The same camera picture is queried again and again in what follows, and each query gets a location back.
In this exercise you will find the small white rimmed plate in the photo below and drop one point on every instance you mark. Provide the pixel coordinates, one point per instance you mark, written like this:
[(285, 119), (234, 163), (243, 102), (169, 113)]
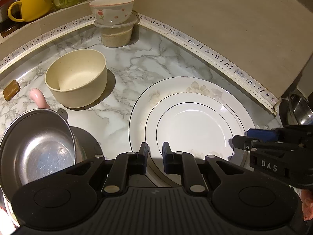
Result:
[(195, 124)]

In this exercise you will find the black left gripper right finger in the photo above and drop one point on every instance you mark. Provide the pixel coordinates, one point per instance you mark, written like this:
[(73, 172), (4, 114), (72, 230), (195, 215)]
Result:
[(184, 165)]

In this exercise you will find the brown soap bar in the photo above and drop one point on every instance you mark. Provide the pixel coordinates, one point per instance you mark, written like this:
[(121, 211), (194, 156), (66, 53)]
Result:
[(11, 90)]

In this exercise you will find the stainless steel bowl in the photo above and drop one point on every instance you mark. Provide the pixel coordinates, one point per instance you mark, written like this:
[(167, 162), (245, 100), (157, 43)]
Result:
[(38, 143)]

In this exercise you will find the large white floral plate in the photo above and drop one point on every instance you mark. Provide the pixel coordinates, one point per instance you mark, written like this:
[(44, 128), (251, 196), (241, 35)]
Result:
[(162, 89)]

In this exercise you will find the white floral ceramic bowl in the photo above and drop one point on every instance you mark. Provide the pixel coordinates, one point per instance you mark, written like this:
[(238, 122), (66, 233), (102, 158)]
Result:
[(111, 12)]

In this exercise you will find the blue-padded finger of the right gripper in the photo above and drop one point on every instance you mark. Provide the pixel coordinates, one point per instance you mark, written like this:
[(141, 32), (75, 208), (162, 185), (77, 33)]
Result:
[(263, 135)]

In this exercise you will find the cream round bowl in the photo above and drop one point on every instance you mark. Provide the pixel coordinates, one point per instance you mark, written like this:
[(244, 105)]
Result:
[(78, 78)]

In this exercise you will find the person's right hand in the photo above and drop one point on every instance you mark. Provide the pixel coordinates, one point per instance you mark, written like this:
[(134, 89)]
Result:
[(307, 204)]

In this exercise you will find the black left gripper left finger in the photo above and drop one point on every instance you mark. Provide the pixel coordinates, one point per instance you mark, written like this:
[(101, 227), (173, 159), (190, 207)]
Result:
[(122, 167)]

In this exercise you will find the steel pot at right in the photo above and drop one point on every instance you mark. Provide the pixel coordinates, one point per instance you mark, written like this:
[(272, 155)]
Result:
[(295, 110)]

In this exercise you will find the yellow ceramic mug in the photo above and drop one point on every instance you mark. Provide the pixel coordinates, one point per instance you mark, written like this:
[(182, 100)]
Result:
[(30, 10)]

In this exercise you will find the clear plastic grain container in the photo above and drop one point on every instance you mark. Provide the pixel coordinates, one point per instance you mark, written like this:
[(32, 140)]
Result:
[(114, 36)]

